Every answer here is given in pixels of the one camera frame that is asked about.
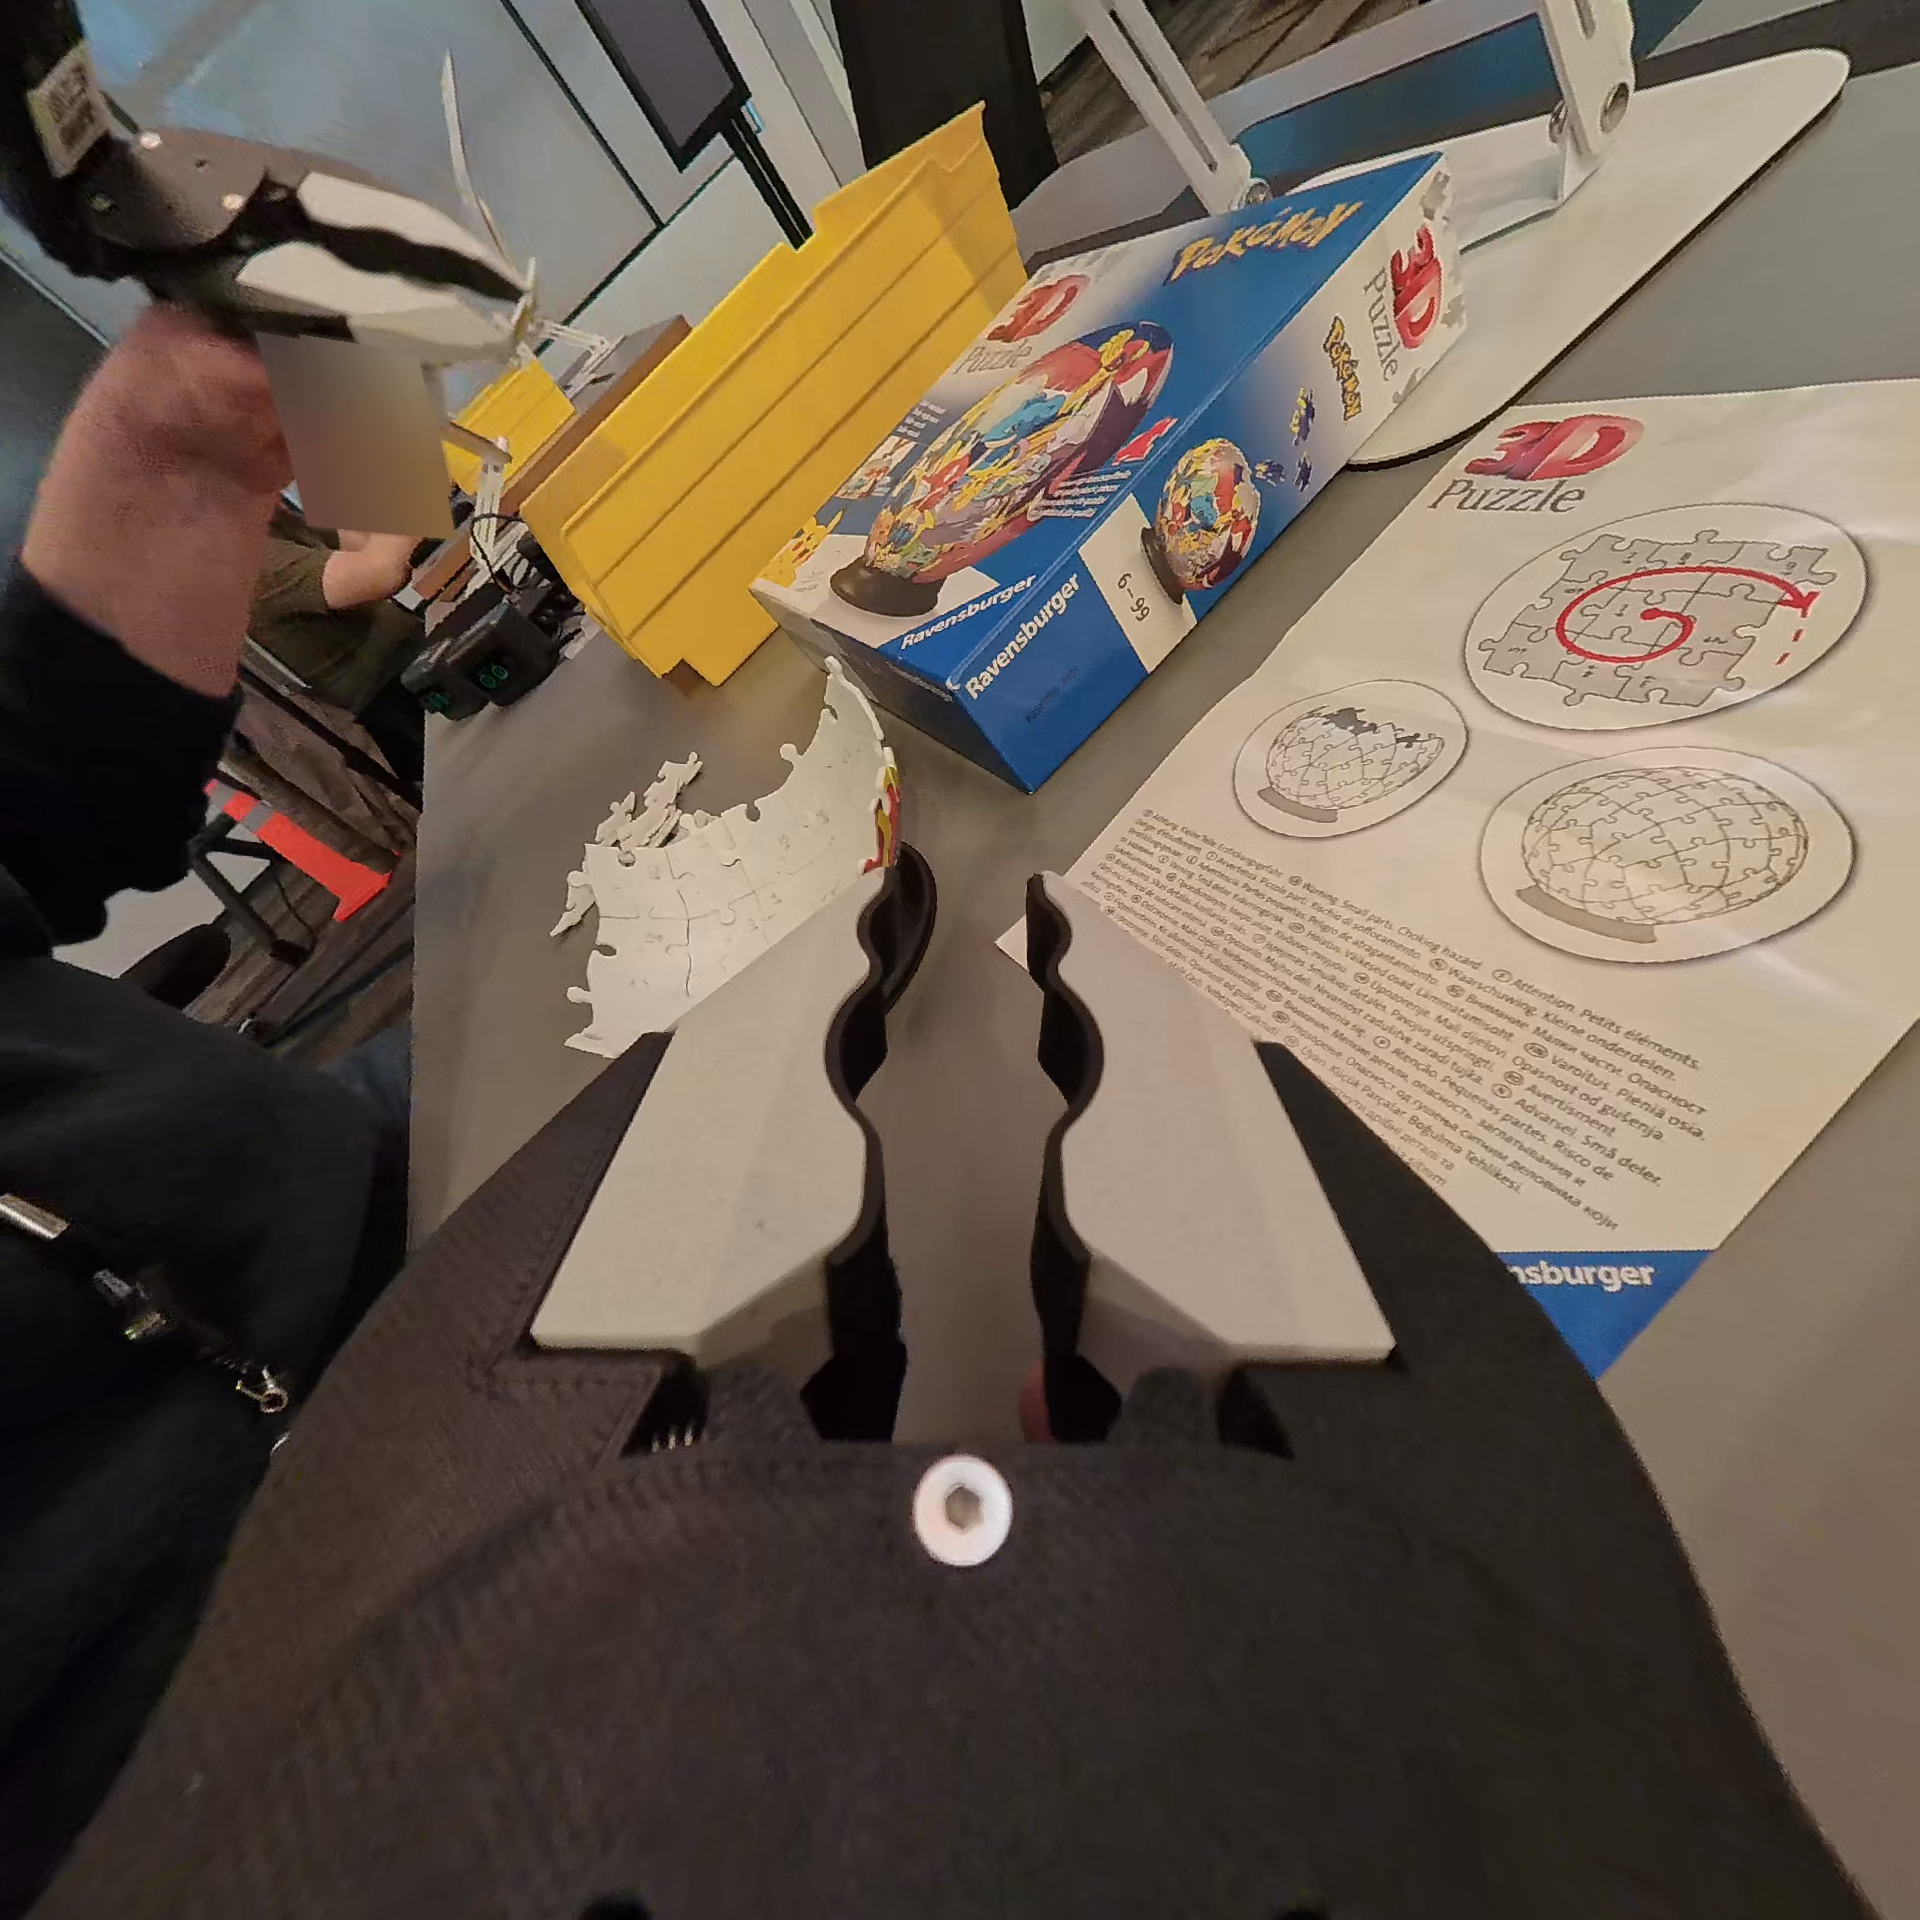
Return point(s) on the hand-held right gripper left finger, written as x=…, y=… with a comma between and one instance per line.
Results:
x=690, y=1201

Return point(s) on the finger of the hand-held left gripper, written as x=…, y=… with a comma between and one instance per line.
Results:
x=375, y=224
x=360, y=294

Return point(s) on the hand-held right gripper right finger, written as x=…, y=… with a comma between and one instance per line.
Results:
x=1230, y=1201

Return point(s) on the white half-built puzzle ball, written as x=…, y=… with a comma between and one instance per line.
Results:
x=720, y=902

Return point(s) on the heap of jigsaw pieces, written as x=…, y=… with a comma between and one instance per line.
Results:
x=651, y=804

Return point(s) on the yellow plastic bin holding pieces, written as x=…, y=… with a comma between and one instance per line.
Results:
x=780, y=421

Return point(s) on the person's left forearm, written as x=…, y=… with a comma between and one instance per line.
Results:
x=105, y=750

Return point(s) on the black round ball stand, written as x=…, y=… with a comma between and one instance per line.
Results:
x=912, y=931

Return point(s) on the blue puzzle box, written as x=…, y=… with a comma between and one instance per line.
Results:
x=1080, y=599

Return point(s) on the person's left hand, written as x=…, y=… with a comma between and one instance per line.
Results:
x=150, y=480

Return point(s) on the printed instruction sheet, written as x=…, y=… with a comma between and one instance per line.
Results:
x=1350, y=931

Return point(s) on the dark monitor screen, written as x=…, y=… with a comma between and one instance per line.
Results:
x=660, y=77

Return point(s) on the person's blue jeans leg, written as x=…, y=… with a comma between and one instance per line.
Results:
x=375, y=1080

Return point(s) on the dark pillar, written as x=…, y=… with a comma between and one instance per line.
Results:
x=930, y=91

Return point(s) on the white desk stand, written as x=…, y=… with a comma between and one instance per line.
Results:
x=1650, y=224

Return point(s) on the red metal frame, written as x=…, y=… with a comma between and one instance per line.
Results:
x=322, y=862

